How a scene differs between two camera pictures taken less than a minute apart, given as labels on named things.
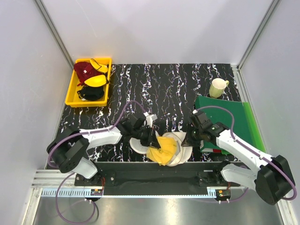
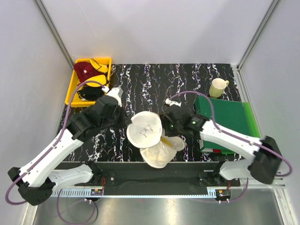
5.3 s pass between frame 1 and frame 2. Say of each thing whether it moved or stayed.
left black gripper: moved
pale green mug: stayed
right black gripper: moved
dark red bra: stayed
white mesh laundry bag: moved
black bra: stayed
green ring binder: stayed
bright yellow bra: stayed
